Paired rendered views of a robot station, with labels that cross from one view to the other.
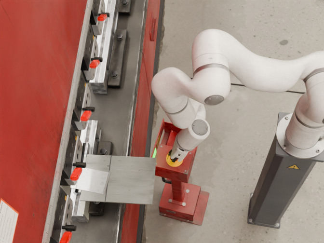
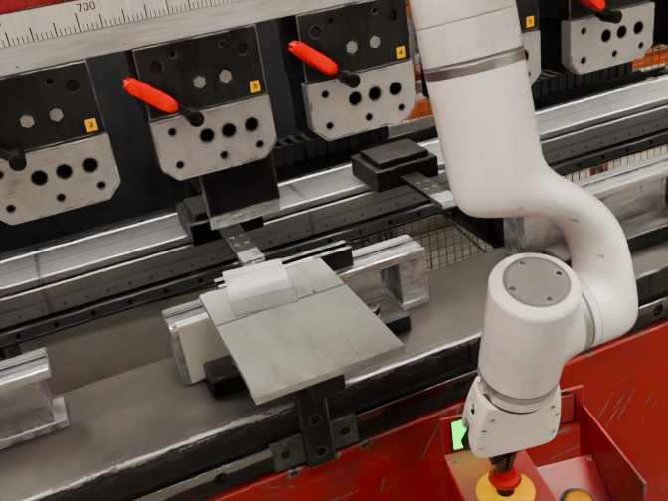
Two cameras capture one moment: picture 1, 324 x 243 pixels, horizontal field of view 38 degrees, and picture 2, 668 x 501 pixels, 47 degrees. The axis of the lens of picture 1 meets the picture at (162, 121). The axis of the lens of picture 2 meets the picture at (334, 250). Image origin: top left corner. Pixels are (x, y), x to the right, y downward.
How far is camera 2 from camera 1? 1.30 m
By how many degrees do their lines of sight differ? 53
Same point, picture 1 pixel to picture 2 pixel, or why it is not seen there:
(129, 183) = (290, 338)
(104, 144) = (392, 307)
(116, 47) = (645, 218)
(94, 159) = (315, 269)
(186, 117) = (470, 133)
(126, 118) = not seen: hidden behind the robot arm
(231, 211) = not seen: outside the picture
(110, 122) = (461, 302)
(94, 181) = (259, 290)
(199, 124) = (545, 275)
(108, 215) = (222, 406)
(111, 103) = not seen: hidden behind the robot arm
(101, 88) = (518, 239)
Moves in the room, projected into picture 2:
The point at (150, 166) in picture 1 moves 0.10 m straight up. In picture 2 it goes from (369, 346) to (359, 269)
